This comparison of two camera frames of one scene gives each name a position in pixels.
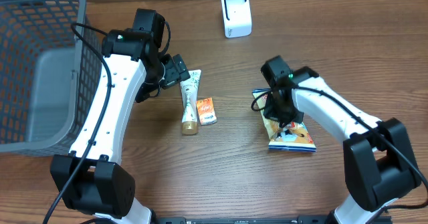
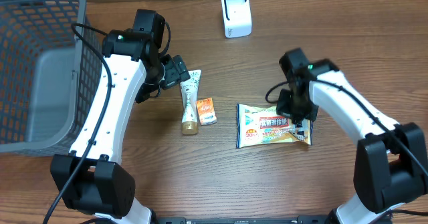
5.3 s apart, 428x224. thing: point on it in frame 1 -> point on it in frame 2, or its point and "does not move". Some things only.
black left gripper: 176,69 does not move
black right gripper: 270,112 does not move
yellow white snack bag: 293,136 -> 263,124
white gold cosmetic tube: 189,93 does not move
